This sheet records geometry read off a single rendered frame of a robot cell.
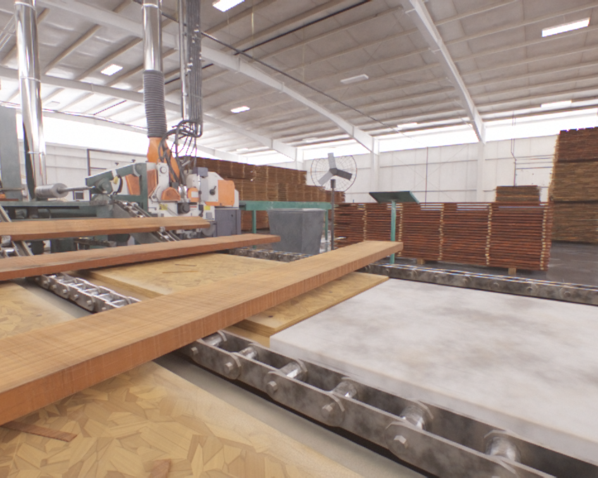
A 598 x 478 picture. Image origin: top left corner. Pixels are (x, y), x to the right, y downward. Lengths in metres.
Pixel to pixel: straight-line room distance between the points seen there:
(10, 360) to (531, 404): 0.49
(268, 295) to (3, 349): 0.33
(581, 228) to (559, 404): 10.92
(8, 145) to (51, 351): 6.00
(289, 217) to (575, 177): 8.45
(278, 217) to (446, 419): 4.71
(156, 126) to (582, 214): 10.47
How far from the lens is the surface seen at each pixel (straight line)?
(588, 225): 11.31
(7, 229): 1.64
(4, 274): 1.00
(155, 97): 6.32
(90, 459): 0.33
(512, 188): 11.37
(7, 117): 6.43
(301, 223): 4.69
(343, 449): 0.32
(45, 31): 16.04
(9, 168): 6.32
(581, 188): 11.34
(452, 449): 0.29
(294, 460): 0.29
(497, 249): 5.88
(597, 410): 0.42
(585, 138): 11.39
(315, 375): 0.38
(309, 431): 0.33
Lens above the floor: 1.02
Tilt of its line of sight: 6 degrees down
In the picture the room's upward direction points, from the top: straight up
